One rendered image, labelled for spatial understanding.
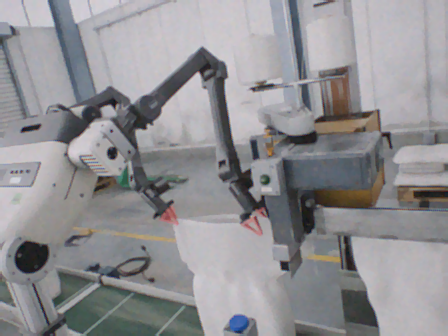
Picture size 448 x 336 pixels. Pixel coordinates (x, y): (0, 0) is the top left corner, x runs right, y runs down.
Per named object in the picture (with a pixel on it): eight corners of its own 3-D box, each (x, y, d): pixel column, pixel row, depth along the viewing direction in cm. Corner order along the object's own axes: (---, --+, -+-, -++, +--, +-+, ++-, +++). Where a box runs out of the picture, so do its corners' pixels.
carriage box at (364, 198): (303, 214, 129) (291, 132, 121) (327, 182, 156) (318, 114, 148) (373, 217, 115) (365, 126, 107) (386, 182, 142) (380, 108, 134)
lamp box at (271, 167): (255, 194, 96) (250, 164, 93) (262, 189, 99) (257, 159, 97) (280, 195, 92) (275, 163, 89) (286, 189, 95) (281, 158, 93)
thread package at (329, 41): (303, 76, 110) (296, 21, 106) (316, 72, 122) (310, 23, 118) (351, 67, 102) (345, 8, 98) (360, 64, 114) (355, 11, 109)
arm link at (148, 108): (190, 51, 131) (207, 38, 124) (212, 79, 136) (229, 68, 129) (117, 115, 103) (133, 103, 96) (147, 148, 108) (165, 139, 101)
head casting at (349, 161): (271, 243, 104) (255, 148, 96) (299, 209, 123) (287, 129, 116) (378, 253, 87) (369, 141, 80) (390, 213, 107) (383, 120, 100)
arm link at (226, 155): (197, 71, 132) (216, 58, 124) (209, 74, 136) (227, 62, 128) (214, 181, 124) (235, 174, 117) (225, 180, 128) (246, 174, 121)
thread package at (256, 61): (230, 90, 124) (221, 41, 120) (251, 84, 137) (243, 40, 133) (273, 82, 115) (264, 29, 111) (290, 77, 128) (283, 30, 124)
